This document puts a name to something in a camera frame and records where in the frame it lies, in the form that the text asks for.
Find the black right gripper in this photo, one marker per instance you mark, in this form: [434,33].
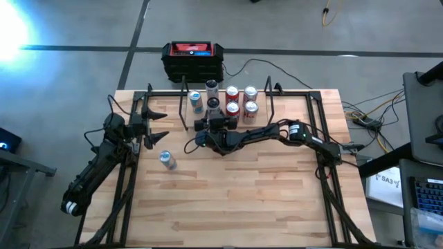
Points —
[225,141]

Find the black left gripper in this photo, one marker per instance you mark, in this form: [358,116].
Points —
[124,129]

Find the orange Fanta can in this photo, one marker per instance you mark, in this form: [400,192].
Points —
[232,94]
[232,110]

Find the blue Red Bull can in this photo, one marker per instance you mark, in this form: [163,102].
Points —
[196,103]
[168,160]

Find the silver Diet Coke can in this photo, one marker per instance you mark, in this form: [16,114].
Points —
[250,93]
[250,113]

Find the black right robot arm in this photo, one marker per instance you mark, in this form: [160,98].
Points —
[270,133]

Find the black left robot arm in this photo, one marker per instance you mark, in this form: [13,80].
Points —
[93,169]

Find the red and black power station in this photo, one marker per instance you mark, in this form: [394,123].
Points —
[192,69]

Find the grey metal stand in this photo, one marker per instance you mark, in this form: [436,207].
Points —
[27,165]

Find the black table clamp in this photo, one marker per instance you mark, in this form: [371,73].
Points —
[349,147]

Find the black device with blue light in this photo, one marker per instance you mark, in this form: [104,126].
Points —
[8,140]

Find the black power strip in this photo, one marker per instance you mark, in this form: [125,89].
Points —
[368,123]

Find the black diagonal beam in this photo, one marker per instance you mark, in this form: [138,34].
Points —
[380,164]

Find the white paper sign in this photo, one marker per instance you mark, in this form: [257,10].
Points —
[384,186]

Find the dark grey desk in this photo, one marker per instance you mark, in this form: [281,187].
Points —
[405,207]

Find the black pole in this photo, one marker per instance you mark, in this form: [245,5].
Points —
[432,74]

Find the backlit keyboard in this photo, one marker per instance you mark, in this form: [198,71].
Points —
[429,197]

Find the clear plastic bag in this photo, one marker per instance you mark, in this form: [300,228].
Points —
[427,228]

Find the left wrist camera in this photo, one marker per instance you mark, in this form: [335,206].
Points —
[136,120]

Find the black metal shelf frame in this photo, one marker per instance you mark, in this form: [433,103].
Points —
[194,119]

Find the black aluminium table frame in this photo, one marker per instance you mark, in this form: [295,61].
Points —
[162,93]

